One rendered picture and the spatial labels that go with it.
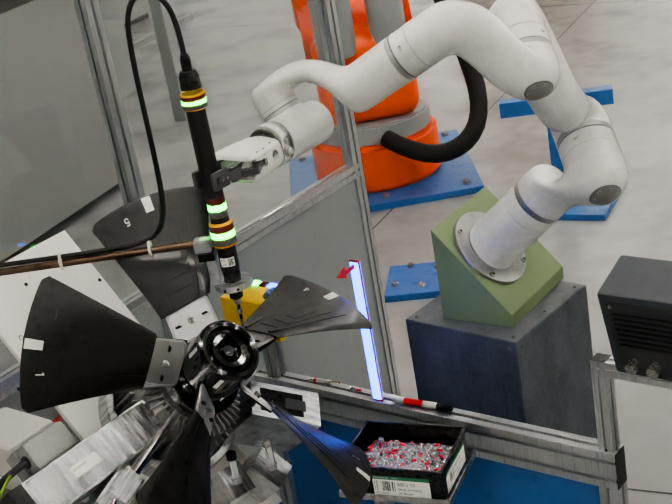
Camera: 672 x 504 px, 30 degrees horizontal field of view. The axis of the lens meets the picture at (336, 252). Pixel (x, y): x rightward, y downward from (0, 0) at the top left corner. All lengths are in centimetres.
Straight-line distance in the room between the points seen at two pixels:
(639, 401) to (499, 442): 175
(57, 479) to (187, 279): 43
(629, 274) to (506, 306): 59
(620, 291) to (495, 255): 62
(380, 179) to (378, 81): 398
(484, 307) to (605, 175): 45
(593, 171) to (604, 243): 291
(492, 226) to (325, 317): 51
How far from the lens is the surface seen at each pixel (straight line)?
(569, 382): 294
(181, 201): 237
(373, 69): 225
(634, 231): 554
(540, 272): 290
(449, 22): 220
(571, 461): 250
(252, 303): 276
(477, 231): 278
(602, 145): 257
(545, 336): 281
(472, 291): 278
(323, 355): 370
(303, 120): 235
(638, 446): 405
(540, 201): 266
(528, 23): 229
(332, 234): 366
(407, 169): 625
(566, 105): 242
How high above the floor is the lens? 219
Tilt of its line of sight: 23 degrees down
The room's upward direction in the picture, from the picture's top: 10 degrees counter-clockwise
